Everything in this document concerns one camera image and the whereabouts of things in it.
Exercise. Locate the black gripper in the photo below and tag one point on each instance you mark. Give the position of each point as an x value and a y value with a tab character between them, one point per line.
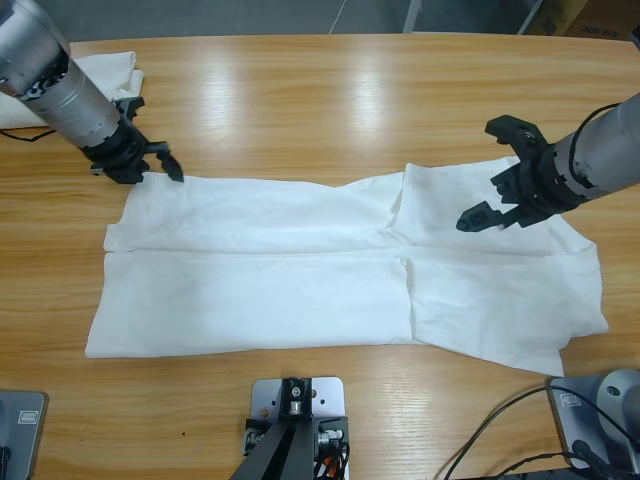
120	155
545	190

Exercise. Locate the white T-shirt with black print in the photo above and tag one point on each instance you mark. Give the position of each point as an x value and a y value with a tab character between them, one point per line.
300	280

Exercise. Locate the white metal leg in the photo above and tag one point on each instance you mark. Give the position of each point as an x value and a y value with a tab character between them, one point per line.
413	15
530	15

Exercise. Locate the cardboard box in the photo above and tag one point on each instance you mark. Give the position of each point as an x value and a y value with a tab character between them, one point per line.
600	15

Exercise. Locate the white mounting block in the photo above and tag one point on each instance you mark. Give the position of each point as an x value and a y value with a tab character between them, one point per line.
331	395

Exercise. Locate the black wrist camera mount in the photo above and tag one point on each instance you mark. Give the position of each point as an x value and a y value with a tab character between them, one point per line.
131	104

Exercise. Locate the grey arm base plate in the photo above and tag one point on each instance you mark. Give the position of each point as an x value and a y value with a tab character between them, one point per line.
567	425
25	445

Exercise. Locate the dark camera post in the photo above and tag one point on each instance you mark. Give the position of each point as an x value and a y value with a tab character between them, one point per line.
285	450

